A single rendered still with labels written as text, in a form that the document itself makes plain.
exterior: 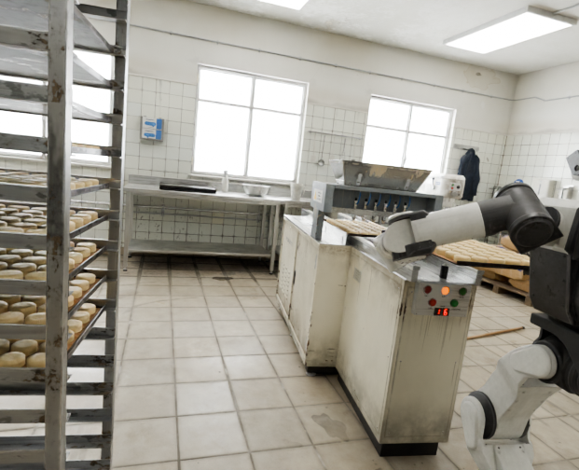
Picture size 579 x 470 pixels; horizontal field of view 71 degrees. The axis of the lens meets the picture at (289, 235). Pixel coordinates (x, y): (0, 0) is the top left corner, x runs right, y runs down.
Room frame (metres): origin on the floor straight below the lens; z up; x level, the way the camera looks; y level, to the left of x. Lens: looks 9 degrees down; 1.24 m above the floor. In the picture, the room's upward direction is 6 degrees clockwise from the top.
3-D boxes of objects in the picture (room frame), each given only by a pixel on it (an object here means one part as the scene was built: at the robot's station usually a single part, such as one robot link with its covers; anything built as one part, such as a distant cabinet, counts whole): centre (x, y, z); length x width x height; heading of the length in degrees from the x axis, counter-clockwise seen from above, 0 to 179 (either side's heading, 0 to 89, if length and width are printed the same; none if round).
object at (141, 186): (4.91, 0.21, 0.61); 3.40 x 0.70 x 1.22; 108
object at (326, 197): (2.48, -0.50, 1.01); 0.72 x 0.33 x 0.34; 101
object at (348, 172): (2.48, -0.50, 1.25); 0.56 x 0.29 x 0.14; 101
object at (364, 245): (2.57, -0.34, 0.87); 2.01 x 0.03 x 0.07; 11
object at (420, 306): (1.63, -0.66, 0.77); 0.24 x 0.04 x 0.14; 101
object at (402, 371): (1.99, -0.59, 0.45); 0.70 x 0.34 x 0.90; 11
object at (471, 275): (2.62, -0.62, 0.87); 2.01 x 0.03 x 0.07; 11
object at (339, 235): (2.91, -0.21, 0.88); 1.28 x 0.01 x 0.07; 11
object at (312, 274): (2.95, -0.41, 0.42); 1.28 x 0.72 x 0.84; 11
